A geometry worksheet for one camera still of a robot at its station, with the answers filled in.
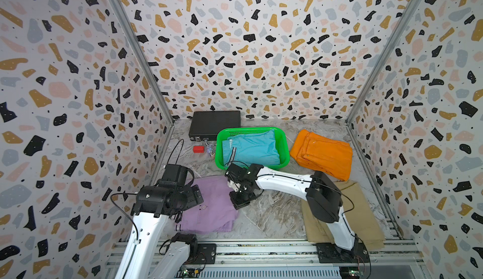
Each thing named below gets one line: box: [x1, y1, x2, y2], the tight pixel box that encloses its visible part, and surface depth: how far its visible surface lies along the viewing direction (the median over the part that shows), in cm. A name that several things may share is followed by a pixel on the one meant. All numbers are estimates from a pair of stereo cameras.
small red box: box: [193, 145, 205, 154], surface depth 108 cm
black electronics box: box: [188, 110, 241, 141], surface depth 120 cm
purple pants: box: [174, 175, 239, 233], surface depth 81 cm
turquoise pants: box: [222, 129, 281, 166], surface depth 105 cm
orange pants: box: [289, 129, 354, 182], surface depth 105 cm
